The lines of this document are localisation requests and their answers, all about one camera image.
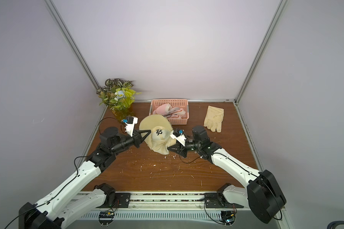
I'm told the beige baseball cap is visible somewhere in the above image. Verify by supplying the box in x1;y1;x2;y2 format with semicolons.
139;114;176;155

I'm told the pink baseball cap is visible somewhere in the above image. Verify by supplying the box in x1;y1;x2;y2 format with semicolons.
153;104;186;119

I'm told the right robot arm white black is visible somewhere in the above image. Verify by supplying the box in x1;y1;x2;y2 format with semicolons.
168;126;287;224

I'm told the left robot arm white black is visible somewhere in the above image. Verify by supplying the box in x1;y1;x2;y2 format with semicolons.
18;127;151;229

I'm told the amber glass vase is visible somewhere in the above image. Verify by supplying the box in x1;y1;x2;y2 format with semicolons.
111;105;134;122

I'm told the cream fabric glove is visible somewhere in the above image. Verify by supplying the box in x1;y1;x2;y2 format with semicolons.
204;106;224;133

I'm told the pink plastic basket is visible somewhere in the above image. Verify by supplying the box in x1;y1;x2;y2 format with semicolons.
149;99;189;125

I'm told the artificial plant bouquet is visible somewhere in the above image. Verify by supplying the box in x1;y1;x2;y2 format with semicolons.
97;78;140;111

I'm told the left small circuit board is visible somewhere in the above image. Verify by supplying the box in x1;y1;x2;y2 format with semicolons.
98;211;116;227

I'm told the small circuit board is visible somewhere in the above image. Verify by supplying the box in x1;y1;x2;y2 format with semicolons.
220;211;236;226
98;211;116;227

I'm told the right small circuit board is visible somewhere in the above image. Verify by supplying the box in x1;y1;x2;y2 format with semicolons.
220;211;236;226

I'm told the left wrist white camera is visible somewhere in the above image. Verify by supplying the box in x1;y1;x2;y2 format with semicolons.
122;116;138;136

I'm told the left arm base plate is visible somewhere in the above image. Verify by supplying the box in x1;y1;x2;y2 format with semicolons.
98;192;131;209

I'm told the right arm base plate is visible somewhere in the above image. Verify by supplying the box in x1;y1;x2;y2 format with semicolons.
200;193;244;209

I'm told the aluminium front rail frame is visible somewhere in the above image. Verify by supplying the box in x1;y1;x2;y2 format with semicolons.
71;191;266;228

